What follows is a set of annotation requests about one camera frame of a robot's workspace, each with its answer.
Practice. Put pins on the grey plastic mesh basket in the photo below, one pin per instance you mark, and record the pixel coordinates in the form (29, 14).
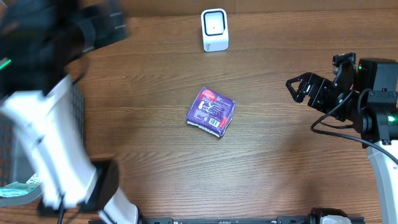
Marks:
(20, 183)

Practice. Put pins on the purple sanitary pad pack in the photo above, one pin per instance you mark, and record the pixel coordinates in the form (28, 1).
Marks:
(211, 112)

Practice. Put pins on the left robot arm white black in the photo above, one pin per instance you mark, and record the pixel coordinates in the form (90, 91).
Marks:
(38, 40)

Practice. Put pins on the white barcode scanner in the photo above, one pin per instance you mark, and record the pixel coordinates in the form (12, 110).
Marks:
(215, 33)

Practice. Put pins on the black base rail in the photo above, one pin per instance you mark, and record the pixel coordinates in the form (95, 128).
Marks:
(315, 216)

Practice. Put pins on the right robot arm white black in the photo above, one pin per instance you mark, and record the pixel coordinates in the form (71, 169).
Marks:
(360, 105)

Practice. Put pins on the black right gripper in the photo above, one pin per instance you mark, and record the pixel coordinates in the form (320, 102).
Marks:
(319, 84)

